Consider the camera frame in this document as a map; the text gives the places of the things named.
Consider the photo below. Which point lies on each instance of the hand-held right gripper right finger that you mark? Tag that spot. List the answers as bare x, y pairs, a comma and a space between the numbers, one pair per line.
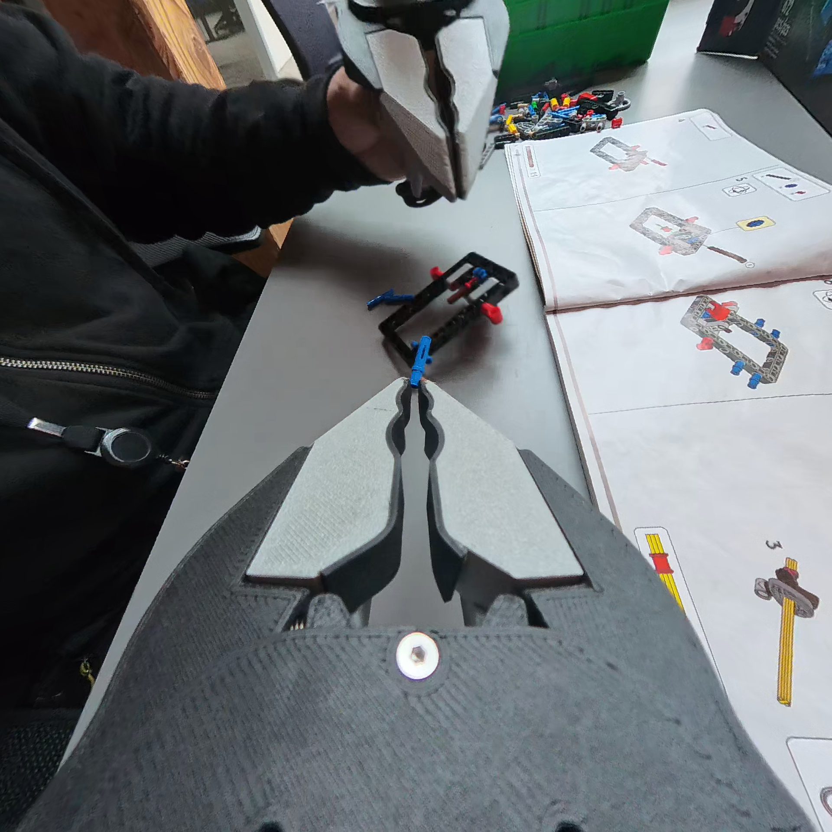
500, 513

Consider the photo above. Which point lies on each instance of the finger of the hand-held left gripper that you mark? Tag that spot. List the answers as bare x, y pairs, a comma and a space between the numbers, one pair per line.
471, 84
403, 104

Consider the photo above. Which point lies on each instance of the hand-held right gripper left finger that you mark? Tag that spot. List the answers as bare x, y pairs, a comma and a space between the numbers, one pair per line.
325, 507

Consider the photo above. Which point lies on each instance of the black lego frame assembly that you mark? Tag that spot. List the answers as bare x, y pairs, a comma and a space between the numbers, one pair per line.
458, 323

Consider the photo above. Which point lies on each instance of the person's left forearm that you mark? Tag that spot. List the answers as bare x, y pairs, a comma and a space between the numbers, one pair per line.
227, 149

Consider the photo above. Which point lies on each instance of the pile of loose lego pieces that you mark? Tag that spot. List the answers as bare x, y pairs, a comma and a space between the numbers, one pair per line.
552, 120

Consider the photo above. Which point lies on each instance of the black lego set box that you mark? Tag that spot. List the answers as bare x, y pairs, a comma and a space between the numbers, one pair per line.
799, 52

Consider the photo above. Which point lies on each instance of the person's left hand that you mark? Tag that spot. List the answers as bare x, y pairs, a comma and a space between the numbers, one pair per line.
357, 130

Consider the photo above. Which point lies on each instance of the green plastic bin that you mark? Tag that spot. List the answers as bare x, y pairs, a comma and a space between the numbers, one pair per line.
572, 45

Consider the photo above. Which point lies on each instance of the dark office chair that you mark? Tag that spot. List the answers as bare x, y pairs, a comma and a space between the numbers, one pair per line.
305, 39

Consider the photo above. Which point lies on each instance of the white instruction booklet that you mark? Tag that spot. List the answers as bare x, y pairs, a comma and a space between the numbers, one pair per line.
650, 455

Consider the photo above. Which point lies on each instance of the black badge reel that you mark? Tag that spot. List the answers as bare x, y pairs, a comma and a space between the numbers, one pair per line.
123, 446

